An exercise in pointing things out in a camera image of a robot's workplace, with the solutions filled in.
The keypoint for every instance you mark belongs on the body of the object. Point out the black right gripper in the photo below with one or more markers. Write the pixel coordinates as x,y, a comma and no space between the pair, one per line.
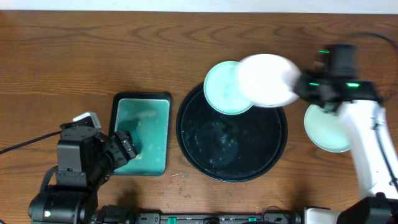
306,88

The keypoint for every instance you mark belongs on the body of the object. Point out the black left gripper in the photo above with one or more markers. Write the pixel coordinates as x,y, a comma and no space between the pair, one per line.
123,146

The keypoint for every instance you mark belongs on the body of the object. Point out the mint green plate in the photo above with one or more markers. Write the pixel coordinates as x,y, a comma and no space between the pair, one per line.
221,89
325,130

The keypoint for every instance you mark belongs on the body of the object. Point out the green yellow sponge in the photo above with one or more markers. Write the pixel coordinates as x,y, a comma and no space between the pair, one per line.
132,127

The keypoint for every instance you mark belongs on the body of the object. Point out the white plate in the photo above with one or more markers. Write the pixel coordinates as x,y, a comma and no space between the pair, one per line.
267,80

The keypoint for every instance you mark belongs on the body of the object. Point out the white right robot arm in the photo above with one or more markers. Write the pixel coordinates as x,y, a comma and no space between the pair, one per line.
360,112

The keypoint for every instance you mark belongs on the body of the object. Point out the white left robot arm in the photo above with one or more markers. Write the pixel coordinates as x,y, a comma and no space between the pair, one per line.
64,203

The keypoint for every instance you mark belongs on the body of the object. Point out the round black tray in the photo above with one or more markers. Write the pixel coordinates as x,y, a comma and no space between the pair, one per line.
230,148

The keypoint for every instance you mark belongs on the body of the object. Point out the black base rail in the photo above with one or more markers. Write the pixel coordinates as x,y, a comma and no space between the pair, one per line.
155,218

